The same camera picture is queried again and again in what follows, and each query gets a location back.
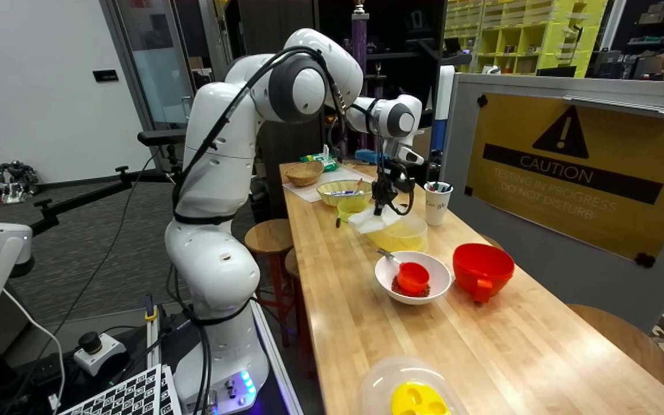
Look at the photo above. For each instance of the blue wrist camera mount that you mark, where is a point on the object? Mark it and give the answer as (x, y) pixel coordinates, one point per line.
(370, 157)

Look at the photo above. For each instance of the yellow shelving unit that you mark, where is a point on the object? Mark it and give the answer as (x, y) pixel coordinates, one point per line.
(524, 36)

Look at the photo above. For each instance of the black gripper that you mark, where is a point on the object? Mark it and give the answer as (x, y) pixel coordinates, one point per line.
(392, 179)

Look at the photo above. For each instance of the red measuring cup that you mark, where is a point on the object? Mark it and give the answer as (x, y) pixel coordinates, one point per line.
(412, 280)

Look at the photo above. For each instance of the checkerboard calibration board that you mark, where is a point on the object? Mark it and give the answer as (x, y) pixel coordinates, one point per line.
(148, 394)

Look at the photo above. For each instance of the red plastic bowl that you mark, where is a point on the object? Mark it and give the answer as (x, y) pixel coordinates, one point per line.
(482, 271)

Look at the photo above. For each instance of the white napkin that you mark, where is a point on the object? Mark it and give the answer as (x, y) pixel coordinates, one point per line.
(366, 223)

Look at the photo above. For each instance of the small yellow-green bowl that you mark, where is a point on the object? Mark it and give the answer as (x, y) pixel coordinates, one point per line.
(352, 206)

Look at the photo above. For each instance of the white paper cup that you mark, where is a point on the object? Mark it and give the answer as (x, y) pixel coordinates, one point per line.
(437, 202)

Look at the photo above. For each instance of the wooden bowl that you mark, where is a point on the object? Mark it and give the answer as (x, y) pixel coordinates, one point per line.
(306, 174)

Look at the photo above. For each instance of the yellow clear plastic container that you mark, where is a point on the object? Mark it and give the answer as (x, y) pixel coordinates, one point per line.
(407, 235)

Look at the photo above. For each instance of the wicker basket with items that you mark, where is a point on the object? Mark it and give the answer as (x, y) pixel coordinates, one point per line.
(332, 192)

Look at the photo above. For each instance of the clear lid with yellow item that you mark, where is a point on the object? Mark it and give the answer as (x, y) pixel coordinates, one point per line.
(407, 387)

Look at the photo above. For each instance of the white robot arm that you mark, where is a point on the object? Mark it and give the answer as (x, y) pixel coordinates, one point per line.
(309, 76)

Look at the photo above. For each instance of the metal spoon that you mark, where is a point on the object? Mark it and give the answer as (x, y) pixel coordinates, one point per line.
(388, 254)

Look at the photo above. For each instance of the yellow caution sign board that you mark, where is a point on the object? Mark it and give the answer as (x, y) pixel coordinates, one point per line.
(590, 171)

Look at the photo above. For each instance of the round wooden stool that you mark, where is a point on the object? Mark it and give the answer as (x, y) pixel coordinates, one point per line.
(271, 244)

